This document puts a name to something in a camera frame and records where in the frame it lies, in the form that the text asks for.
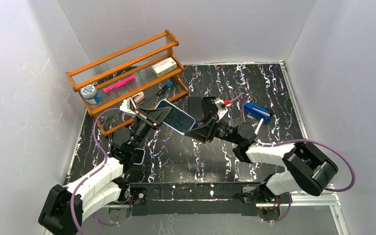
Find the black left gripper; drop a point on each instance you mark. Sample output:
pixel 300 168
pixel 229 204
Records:
pixel 147 119

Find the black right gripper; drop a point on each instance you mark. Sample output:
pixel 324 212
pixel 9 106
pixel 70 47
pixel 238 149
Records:
pixel 211 126

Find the black phone case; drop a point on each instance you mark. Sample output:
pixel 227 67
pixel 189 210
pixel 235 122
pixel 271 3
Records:
pixel 209 106

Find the black phone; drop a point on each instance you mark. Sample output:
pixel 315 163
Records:
pixel 195 108

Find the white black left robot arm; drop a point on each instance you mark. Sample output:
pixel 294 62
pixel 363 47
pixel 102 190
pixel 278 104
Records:
pixel 66 207

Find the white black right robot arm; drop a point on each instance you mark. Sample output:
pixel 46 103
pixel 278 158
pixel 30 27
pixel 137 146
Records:
pixel 307 168

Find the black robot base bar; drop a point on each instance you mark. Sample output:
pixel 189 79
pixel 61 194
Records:
pixel 198 198

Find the phone in purple case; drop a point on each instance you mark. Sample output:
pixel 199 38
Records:
pixel 140 155

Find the white pink tape dispenser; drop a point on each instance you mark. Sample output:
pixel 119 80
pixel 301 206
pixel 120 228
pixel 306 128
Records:
pixel 137 98

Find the black blue marker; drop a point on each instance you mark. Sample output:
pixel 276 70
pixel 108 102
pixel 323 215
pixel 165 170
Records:
pixel 164 88

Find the pink comb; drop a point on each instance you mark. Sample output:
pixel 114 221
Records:
pixel 119 83

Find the orange wooden shelf rack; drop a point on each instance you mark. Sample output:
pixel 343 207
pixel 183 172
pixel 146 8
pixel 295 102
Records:
pixel 149 67

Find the white red small box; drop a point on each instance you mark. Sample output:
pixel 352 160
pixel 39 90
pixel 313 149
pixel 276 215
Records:
pixel 163 67

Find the blue stapler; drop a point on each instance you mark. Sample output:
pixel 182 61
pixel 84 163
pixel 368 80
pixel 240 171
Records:
pixel 258 111

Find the white pen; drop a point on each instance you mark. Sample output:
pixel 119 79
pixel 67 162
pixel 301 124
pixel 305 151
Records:
pixel 259 125

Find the blue white jar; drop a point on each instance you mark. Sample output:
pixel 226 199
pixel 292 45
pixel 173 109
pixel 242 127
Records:
pixel 90 94

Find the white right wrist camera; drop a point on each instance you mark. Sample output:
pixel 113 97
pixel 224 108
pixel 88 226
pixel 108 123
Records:
pixel 222 107

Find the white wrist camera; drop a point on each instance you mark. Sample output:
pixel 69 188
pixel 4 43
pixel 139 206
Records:
pixel 126 107
pixel 222 107

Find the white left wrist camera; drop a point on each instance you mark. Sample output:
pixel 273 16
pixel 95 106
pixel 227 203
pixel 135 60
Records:
pixel 126 107

